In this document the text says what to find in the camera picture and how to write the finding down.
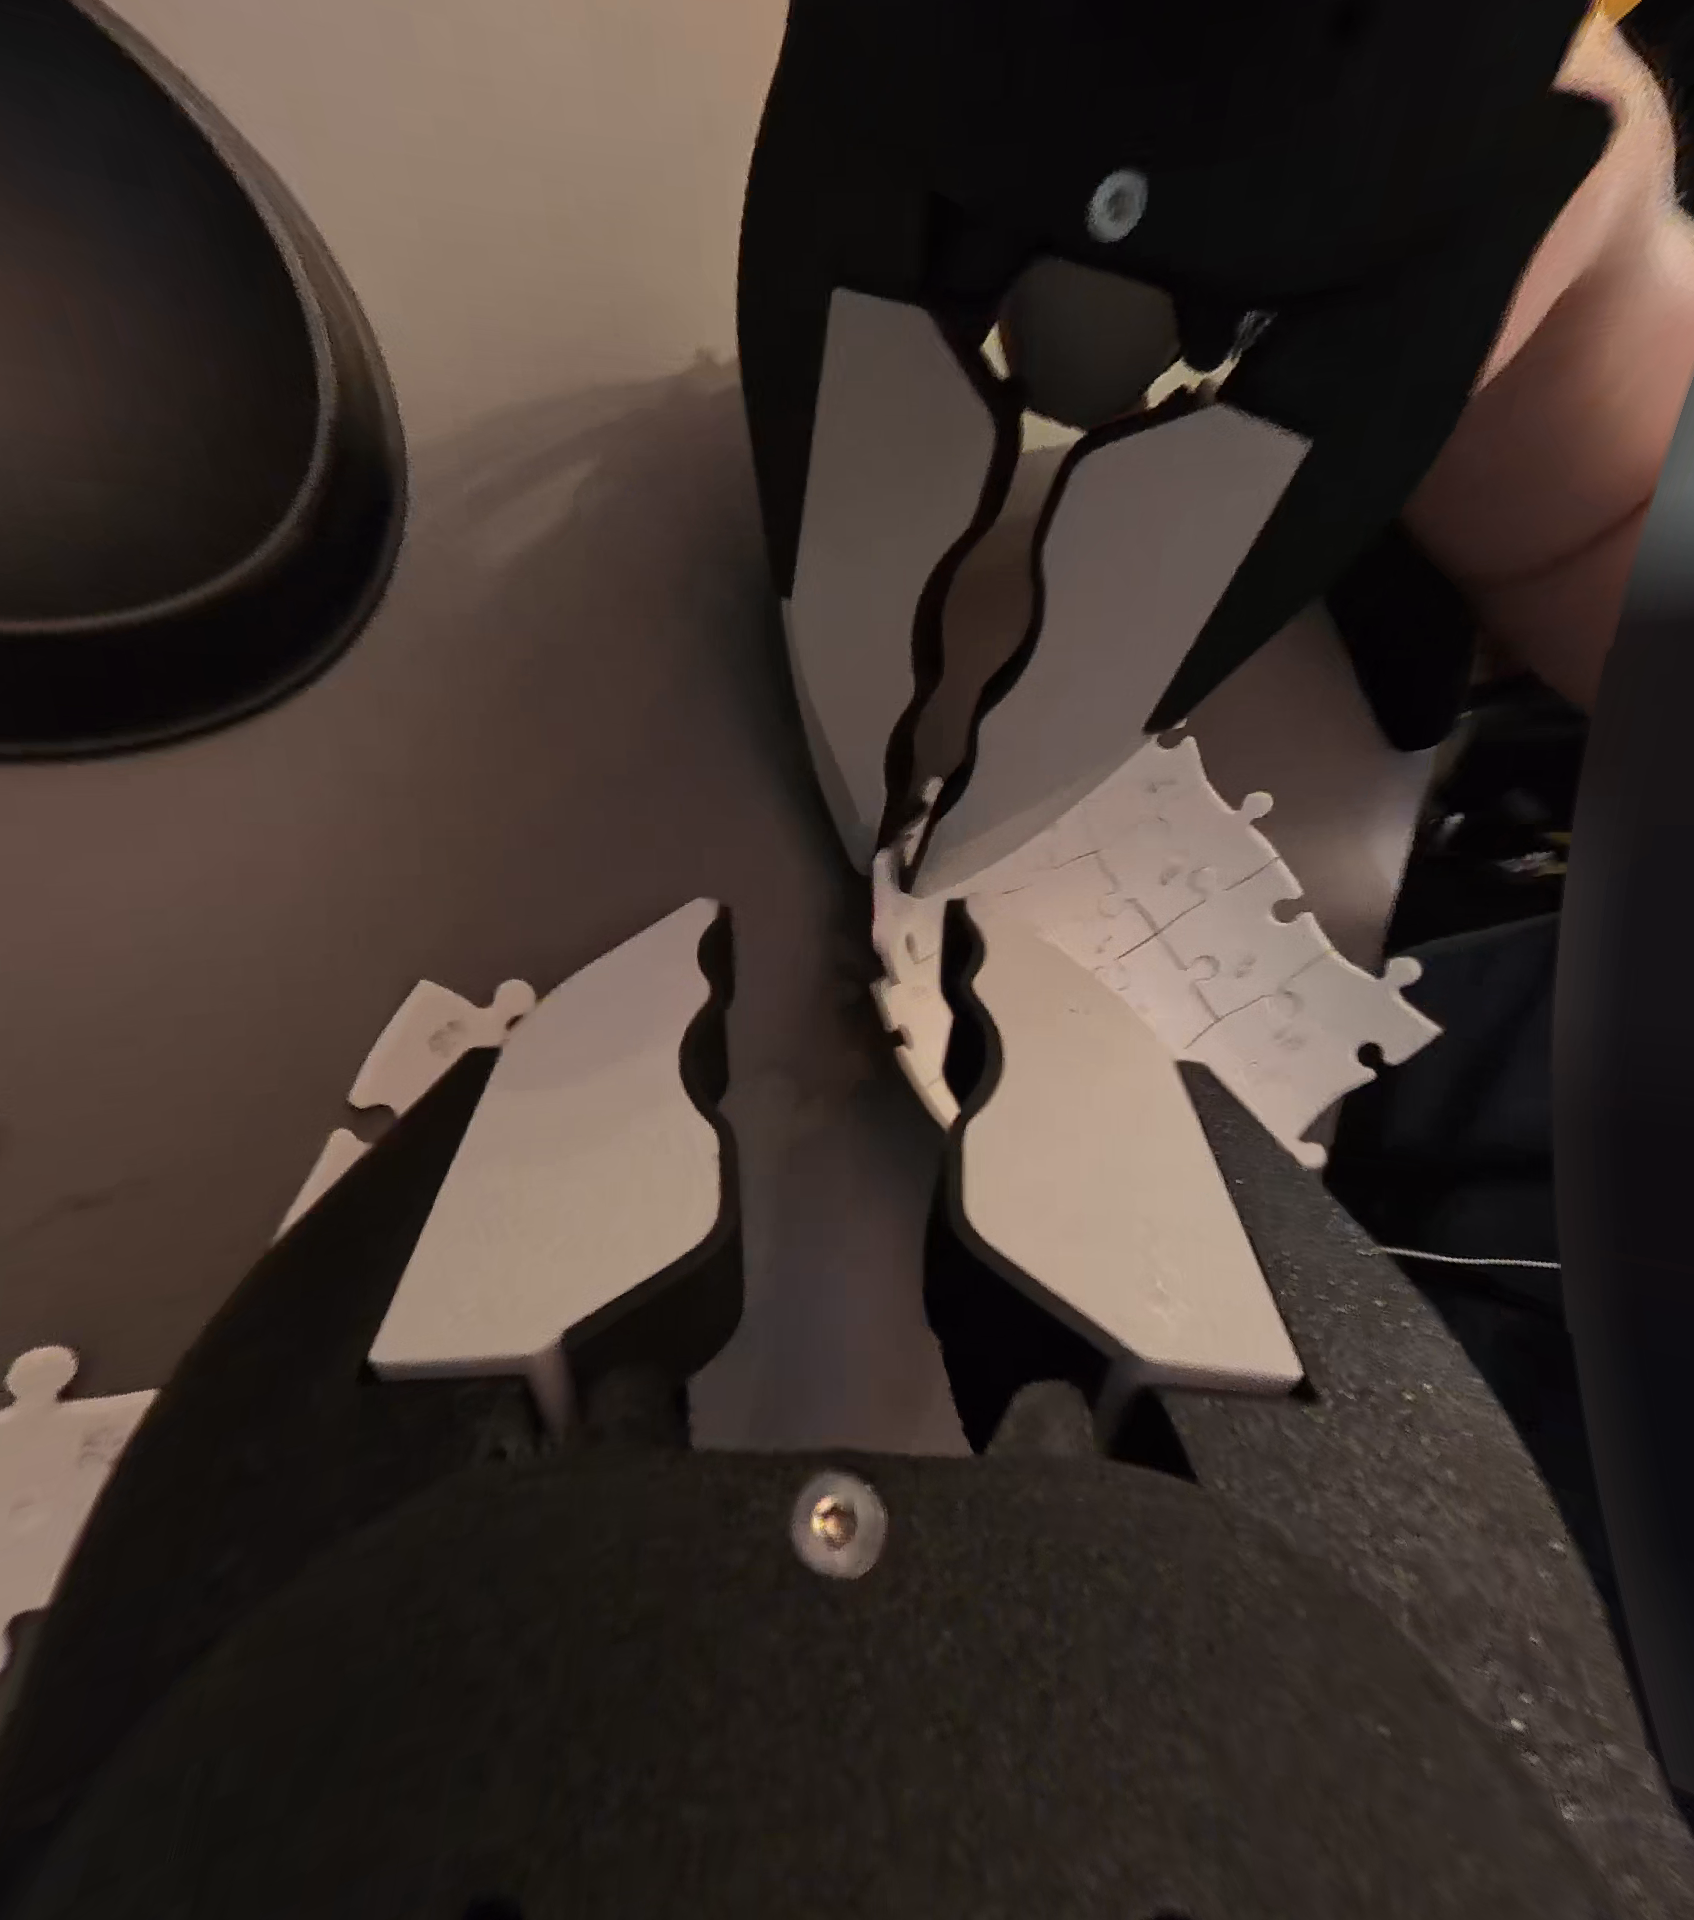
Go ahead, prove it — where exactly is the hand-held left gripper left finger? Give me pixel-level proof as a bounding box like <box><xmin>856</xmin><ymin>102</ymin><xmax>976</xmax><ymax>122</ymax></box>
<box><xmin>368</xmin><ymin>894</ymin><xmax>743</xmax><ymax>1398</ymax></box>

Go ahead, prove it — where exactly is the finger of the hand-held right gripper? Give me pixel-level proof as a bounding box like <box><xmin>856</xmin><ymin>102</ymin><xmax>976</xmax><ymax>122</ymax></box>
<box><xmin>908</xmin><ymin>390</ymin><xmax>1323</xmax><ymax>896</ymax></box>
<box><xmin>782</xmin><ymin>287</ymin><xmax>1030</xmax><ymax>873</ymax></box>

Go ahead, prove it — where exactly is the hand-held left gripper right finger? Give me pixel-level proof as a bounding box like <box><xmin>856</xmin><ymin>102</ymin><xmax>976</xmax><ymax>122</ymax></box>
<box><xmin>932</xmin><ymin>901</ymin><xmax>1311</xmax><ymax>1404</ymax></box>

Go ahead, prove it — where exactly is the assembled white puzzle section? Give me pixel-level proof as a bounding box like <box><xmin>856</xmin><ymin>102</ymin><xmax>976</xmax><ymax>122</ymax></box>
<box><xmin>865</xmin><ymin>736</ymin><xmax>1444</xmax><ymax>1172</ymax></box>

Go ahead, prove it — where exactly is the person's right forearm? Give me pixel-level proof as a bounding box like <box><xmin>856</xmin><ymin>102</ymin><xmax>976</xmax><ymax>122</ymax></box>
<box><xmin>1401</xmin><ymin>77</ymin><xmax>1694</xmax><ymax>711</ymax></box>

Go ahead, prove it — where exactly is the scattered loose puzzle pieces group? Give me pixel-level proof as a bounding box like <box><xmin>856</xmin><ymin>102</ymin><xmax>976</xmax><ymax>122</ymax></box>
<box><xmin>0</xmin><ymin>977</ymin><xmax>538</xmax><ymax>1705</ymax></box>

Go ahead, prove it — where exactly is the black round ball stand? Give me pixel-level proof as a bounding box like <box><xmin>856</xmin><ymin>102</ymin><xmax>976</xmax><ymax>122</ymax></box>
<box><xmin>0</xmin><ymin>0</ymin><xmax>408</xmax><ymax>758</ymax></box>

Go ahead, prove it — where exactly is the black chair armrest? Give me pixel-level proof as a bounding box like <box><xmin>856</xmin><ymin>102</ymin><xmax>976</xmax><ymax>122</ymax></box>
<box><xmin>1328</xmin><ymin>540</ymin><xmax>1480</xmax><ymax>752</ymax></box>

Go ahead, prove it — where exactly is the white drawstring cord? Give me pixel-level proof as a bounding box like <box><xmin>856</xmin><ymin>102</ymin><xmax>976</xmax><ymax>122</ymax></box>
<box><xmin>1387</xmin><ymin>1240</ymin><xmax>1569</xmax><ymax>1280</ymax></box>

